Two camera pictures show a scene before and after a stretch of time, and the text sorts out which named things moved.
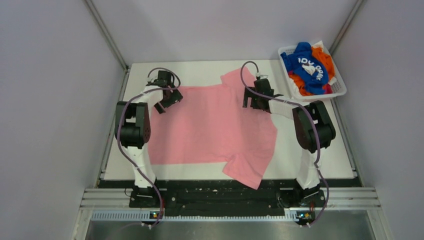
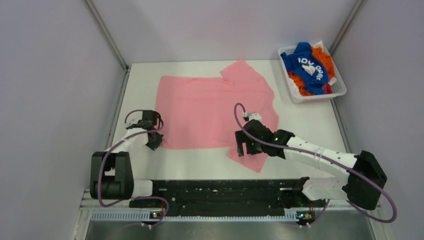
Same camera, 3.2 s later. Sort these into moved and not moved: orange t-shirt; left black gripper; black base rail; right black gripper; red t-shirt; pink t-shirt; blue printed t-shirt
Moved: left black gripper; pink t-shirt; right black gripper
Not moved: blue printed t-shirt; black base rail; red t-shirt; orange t-shirt
